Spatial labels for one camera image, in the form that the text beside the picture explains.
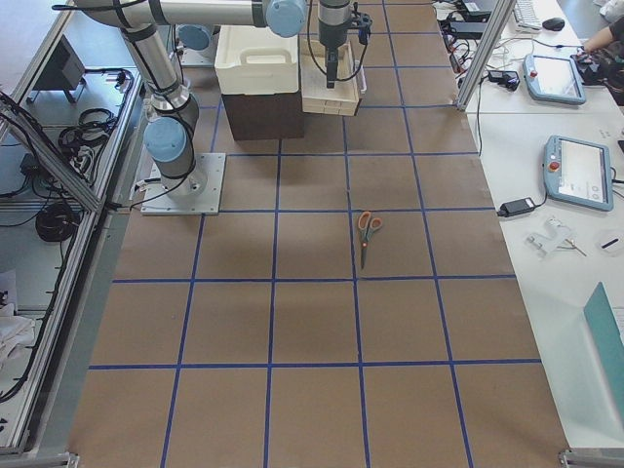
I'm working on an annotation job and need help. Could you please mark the light wooden drawer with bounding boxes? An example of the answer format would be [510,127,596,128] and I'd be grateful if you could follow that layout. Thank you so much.
[297,37,368,117]

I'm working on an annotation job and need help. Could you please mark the teal folder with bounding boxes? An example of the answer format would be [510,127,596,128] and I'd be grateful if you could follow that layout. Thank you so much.
[583,282,623,417]

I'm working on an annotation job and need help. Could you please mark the teach pendant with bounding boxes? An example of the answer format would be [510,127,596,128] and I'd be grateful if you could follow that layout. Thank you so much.
[523,54,586,105]
[543,136,613,212]

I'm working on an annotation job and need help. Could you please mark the aluminium frame post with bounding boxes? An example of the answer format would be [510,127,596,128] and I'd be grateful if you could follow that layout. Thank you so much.
[455,0,516,111]

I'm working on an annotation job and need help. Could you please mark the black monitor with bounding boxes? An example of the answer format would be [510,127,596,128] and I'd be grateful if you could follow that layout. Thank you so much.
[26,35,86,103]

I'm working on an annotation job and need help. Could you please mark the black power adapter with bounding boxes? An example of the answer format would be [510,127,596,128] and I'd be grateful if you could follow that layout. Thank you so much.
[497,197,536,217]

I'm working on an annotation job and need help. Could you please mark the near teach pendant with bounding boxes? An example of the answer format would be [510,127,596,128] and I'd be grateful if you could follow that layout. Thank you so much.
[543,136,613,212]

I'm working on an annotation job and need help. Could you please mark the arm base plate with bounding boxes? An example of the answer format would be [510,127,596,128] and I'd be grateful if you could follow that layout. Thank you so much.
[140,153,226,215]

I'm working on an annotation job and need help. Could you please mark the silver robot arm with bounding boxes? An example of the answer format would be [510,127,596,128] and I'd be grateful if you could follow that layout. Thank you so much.
[176,24,220,56]
[66,1,371,215]

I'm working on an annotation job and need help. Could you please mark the black computer mouse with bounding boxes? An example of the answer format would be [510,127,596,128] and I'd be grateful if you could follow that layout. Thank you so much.
[541,17,566,31]

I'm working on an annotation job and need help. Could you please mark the far teach pendant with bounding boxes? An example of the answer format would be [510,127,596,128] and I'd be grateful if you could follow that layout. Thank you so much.
[523,54,586,105]

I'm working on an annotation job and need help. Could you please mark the orange grey scissors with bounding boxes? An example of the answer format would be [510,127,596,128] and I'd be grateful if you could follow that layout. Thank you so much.
[357,211,383,269]

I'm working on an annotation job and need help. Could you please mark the dark brown wooden cabinet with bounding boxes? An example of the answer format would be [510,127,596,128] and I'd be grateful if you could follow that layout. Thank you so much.
[222,92,304,140]

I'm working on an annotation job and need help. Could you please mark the white drawer handle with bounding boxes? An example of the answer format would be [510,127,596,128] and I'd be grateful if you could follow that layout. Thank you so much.
[357,67,368,97]

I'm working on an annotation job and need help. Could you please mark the white plastic tray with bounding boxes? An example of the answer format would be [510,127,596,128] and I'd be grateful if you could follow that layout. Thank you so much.
[214,25,299,96]

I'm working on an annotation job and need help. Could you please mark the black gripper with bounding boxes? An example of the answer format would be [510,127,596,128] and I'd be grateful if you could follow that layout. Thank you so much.
[318,0,371,89]

